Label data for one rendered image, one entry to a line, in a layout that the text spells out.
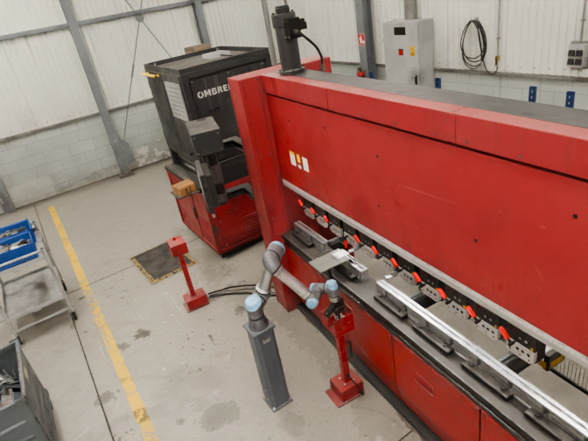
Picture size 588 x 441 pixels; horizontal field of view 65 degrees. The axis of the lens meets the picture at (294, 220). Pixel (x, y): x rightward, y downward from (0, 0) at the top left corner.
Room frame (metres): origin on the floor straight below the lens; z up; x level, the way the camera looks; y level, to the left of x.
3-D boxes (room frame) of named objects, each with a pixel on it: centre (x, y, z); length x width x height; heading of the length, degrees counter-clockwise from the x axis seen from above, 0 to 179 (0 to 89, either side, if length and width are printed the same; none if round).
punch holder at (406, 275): (2.32, -0.65, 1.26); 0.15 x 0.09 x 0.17; 24
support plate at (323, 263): (2.97, -0.21, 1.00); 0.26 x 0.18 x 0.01; 114
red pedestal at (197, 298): (4.15, 1.21, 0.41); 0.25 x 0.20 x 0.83; 114
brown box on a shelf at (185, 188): (4.96, 1.17, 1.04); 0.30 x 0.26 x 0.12; 28
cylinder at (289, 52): (3.57, -0.25, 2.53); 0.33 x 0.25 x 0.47; 24
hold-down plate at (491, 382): (1.72, -0.85, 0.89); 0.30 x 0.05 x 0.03; 24
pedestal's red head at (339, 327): (2.61, -0.17, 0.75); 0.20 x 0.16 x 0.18; 24
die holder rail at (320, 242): (3.54, -0.12, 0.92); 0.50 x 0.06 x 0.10; 24
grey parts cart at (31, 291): (4.50, 3.03, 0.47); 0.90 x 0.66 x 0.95; 28
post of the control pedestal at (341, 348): (2.61, -0.17, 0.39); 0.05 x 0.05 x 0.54; 24
